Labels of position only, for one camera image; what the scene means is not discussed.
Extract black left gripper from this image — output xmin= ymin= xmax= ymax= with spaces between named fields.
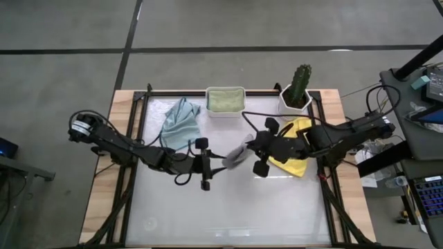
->
xmin=162 ymin=137 xmax=229 ymax=192

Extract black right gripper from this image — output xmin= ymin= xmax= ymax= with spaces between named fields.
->
xmin=242 ymin=118 xmax=309 ymax=178

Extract grey microfiber towel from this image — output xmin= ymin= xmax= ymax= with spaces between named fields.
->
xmin=221 ymin=133 xmax=255 ymax=171

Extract green microfiber towel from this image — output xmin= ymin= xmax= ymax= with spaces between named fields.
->
xmin=208 ymin=89 xmax=245 ymax=113

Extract yellow microfiber towel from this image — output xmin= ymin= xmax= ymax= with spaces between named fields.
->
xmin=268 ymin=116 xmax=314 ymax=178

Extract light blue microfiber towel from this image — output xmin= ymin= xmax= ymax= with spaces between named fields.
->
xmin=160 ymin=96 xmax=202 ymax=151

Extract white plastic bin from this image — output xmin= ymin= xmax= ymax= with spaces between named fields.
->
xmin=206 ymin=86 xmax=247 ymax=118

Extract green cactus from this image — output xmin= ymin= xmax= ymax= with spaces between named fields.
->
xmin=287 ymin=64 xmax=313 ymax=108

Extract white paper sheet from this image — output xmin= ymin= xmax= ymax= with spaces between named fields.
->
xmin=354 ymin=148 xmax=383 ymax=190

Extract black desk leg bar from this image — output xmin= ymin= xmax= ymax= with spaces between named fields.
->
xmin=356 ymin=140 xmax=413 ymax=179

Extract clear plastic bottle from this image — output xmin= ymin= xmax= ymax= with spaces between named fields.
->
xmin=385 ymin=175 xmax=410 ymax=190

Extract grey side desk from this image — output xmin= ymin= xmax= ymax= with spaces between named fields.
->
xmin=379 ymin=67 xmax=443 ymax=162

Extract teal box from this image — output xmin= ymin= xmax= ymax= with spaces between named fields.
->
xmin=410 ymin=75 xmax=431 ymax=91

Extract blue tablet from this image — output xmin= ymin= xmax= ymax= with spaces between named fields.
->
xmin=410 ymin=104 xmax=443 ymax=125

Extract backlit keyboard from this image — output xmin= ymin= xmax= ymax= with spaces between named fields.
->
xmin=411 ymin=174 xmax=443 ymax=219

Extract black pole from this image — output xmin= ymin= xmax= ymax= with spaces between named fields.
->
xmin=394 ymin=33 xmax=443 ymax=81

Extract black electronic device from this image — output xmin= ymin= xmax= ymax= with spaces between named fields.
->
xmin=425 ymin=66 xmax=443 ymax=104

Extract grey metal table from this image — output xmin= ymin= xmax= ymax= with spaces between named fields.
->
xmin=0 ymin=154 xmax=56 ymax=249

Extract black device with blue light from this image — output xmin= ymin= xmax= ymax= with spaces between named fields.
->
xmin=0 ymin=137 xmax=19 ymax=160

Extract black right camera cable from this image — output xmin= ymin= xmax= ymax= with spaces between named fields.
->
xmin=241 ymin=110 xmax=314 ymax=139

